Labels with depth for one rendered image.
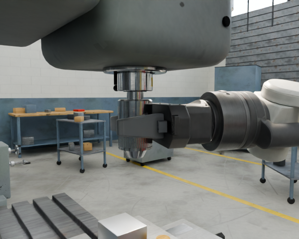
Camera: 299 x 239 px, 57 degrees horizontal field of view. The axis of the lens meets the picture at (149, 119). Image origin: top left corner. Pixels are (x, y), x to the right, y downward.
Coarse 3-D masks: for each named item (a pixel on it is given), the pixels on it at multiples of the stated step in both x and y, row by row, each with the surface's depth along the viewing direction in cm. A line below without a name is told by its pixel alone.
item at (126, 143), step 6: (120, 108) 36; (126, 108) 35; (132, 108) 35; (138, 108) 35; (144, 108) 36; (150, 108) 37; (120, 114) 36; (126, 114) 36; (132, 114) 35; (138, 114) 35; (144, 114) 36; (120, 138) 37; (126, 138) 36; (132, 138) 36; (138, 138) 36; (144, 138) 36; (150, 138) 37; (120, 144) 37; (126, 144) 36; (132, 144) 36; (138, 144) 36; (144, 144) 36; (150, 144) 37; (126, 150) 36; (132, 150) 36; (138, 150) 36; (144, 150) 36
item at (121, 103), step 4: (120, 100) 36; (124, 100) 36; (128, 100) 35; (132, 100) 35; (136, 100) 35; (140, 100) 35; (144, 100) 36; (148, 100) 36; (120, 104) 36; (124, 104) 36; (128, 104) 35; (132, 104) 35; (136, 104) 35; (140, 104) 35; (144, 104) 36; (148, 104) 36
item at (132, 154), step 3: (126, 153) 37; (129, 153) 37; (132, 153) 37; (135, 153) 37; (138, 153) 37; (141, 153) 37; (144, 153) 38; (129, 156) 37; (132, 156) 37; (135, 156) 37; (138, 156) 37; (141, 156) 37
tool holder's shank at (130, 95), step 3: (129, 93) 36; (132, 93) 36; (135, 93) 36; (138, 93) 36; (141, 93) 37; (129, 96) 37; (132, 96) 36; (135, 96) 36; (138, 96) 36; (141, 96) 37; (129, 99) 37; (132, 99) 36; (135, 99) 36; (138, 99) 36
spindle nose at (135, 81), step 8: (120, 72) 36; (128, 72) 35; (136, 72) 35; (144, 72) 35; (120, 80) 36; (128, 80) 35; (136, 80) 35; (144, 80) 35; (120, 88) 36; (128, 88) 35; (136, 88) 35; (144, 88) 35; (152, 88) 37
